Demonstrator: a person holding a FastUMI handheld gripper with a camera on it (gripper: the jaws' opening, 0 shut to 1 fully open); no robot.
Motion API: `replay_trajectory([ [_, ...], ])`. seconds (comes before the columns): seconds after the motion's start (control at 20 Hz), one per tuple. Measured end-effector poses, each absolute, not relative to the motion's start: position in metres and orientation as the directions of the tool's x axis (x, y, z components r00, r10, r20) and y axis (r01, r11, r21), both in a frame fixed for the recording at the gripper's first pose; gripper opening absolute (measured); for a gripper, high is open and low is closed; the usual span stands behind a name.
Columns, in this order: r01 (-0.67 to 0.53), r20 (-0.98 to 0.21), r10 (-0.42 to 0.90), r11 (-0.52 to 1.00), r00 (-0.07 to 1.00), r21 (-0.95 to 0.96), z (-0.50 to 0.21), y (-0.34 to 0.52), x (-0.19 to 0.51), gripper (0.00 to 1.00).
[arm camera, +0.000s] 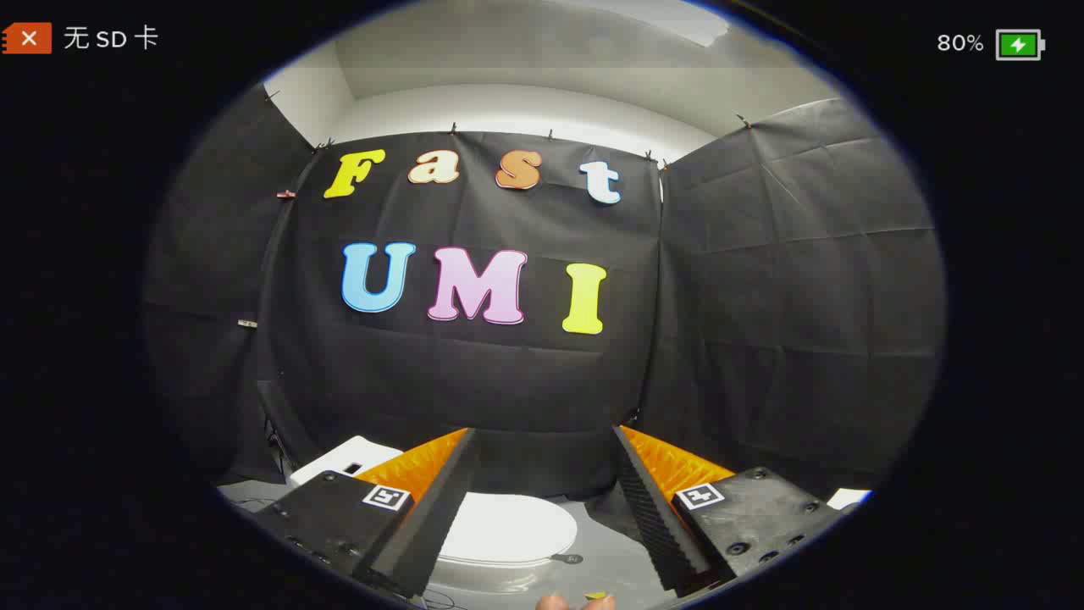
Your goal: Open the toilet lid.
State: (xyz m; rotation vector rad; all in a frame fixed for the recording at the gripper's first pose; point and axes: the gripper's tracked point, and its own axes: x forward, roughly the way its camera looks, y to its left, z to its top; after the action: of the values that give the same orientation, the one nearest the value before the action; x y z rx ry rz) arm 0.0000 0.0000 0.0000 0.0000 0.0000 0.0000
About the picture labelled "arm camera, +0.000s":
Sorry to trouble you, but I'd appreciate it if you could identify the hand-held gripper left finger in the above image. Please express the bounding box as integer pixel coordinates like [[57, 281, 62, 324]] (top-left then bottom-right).
[[254, 428, 480, 598]]

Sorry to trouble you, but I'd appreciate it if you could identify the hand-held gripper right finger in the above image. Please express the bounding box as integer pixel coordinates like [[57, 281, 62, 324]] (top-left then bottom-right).
[[611, 424, 848, 593]]

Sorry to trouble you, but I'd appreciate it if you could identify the white toilet lid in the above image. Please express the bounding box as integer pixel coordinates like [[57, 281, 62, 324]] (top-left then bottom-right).
[[439, 493, 579, 568]]

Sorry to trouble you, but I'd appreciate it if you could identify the white ceramic toilet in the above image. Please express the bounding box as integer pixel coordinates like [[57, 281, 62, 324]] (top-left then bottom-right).
[[288, 435, 587, 596]]

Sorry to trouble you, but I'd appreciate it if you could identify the black backdrop cloth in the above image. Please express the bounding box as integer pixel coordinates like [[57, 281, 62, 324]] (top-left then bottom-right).
[[142, 85, 948, 509]]

